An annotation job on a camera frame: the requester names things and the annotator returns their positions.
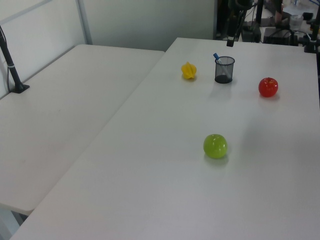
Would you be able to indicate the black equipment box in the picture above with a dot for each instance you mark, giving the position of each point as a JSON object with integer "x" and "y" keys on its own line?
{"x": 277, "y": 36}

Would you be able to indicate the black camera pole with base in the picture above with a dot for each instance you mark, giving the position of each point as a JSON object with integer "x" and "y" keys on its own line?
{"x": 10, "y": 67}

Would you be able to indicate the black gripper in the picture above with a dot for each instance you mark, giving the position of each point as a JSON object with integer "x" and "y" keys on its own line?
{"x": 231, "y": 26}

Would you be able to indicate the yellow toy starfruit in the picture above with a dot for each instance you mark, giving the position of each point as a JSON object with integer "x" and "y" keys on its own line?
{"x": 188, "y": 71}

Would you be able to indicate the green toy apple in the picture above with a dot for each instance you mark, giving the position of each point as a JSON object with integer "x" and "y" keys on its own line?
{"x": 215, "y": 147}

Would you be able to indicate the clear plastic container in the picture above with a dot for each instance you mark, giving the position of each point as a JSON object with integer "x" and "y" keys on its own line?
{"x": 296, "y": 21}

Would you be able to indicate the black mesh pen cup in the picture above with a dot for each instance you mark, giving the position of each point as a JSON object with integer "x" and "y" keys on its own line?
{"x": 224, "y": 72}

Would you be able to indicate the red toy apple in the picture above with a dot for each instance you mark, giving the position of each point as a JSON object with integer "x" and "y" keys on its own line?
{"x": 268, "y": 87}

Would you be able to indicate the black clamp mount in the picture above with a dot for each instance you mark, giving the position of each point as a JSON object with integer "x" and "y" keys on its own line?
{"x": 311, "y": 45}

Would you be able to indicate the white marker pen blue cap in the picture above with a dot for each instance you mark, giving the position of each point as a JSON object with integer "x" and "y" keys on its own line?
{"x": 216, "y": 56}

